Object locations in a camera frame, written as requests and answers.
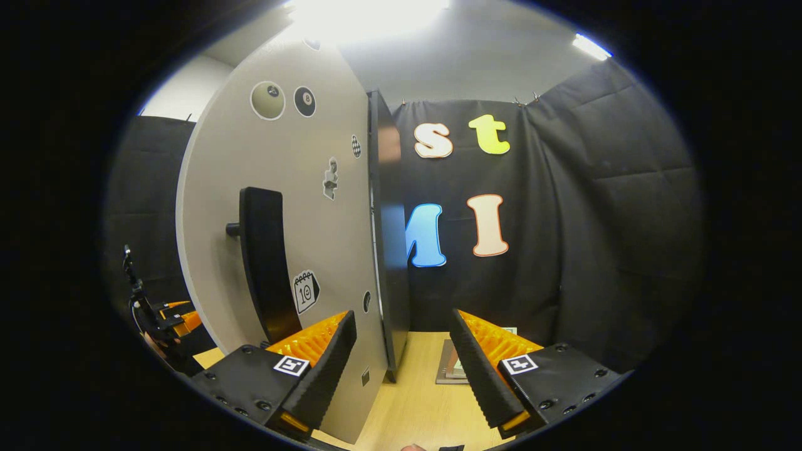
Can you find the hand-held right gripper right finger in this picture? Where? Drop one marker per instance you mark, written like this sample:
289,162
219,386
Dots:
482,379

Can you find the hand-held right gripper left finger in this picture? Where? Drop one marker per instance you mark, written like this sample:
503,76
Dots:
322,376

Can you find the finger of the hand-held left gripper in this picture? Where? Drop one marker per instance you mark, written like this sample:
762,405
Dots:
189,322
175,304

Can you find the grey cabinet door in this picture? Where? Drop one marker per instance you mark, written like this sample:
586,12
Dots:
213,207

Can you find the brown book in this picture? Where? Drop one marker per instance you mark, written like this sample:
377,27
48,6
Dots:
450,351

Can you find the black backdrop cloth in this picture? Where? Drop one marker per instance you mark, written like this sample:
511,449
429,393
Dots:
595,219

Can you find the large ceiling light panel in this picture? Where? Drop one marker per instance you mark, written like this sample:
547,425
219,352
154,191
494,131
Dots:
369,19

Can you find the small ceiling light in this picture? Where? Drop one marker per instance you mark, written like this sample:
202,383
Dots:
591,47

